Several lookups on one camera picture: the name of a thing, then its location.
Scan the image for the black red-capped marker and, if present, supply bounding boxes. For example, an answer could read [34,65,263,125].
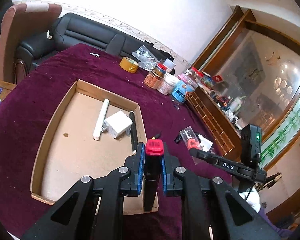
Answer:
[142,139,164,212]

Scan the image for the small white dropper bottle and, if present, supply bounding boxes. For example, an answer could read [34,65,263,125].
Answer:
[198,134,213,152]

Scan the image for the black marker pen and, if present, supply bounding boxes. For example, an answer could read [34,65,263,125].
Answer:
[129,111,138,154]

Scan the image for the white cylinder tube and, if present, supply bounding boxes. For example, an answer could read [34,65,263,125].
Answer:
[93,99,109,140]

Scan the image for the white power adapter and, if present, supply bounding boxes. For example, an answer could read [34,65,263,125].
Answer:
[103,111,133,139]

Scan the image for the brown wooden sideboard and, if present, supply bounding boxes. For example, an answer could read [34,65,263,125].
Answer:
[187,87,242,161]

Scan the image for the clear package red item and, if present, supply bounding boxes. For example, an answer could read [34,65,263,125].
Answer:
[179,126,202,150]

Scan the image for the gold black pen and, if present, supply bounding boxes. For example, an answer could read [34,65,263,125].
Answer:
[151,132,161,140]

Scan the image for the shallow cardboard box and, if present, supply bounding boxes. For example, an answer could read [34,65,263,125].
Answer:
[30,80,147,205]

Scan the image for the blue cartoon label jar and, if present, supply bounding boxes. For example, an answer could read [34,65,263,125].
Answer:
[170,77,198,104]

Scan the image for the wooden glass cabinet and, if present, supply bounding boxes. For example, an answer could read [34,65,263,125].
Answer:
[194,6,300,169]

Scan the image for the white plastic jar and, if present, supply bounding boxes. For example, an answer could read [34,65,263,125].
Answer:
[157,73,180,95]

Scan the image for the orange label jar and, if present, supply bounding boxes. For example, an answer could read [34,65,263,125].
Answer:
[143,71,163,89]

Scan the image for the red lid clear jar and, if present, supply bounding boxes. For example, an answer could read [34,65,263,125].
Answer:
[186,67,204,89]

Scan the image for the red lid gold can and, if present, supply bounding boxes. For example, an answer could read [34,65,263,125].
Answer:
[151,63,167,77]

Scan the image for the yellow tape roll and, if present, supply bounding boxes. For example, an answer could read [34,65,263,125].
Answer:
[120,56,139,74]

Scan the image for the maroon velvet tablecloth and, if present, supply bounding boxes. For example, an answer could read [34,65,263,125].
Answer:
[0,44,231,237]

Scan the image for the clear plastic bag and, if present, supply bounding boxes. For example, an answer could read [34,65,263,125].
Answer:
[131,45,159,71]

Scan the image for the black leather sofa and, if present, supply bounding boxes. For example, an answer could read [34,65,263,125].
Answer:
[16,13,174,72]

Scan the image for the brown pink armchair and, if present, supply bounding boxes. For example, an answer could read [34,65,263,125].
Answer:
[0,2,62,84]

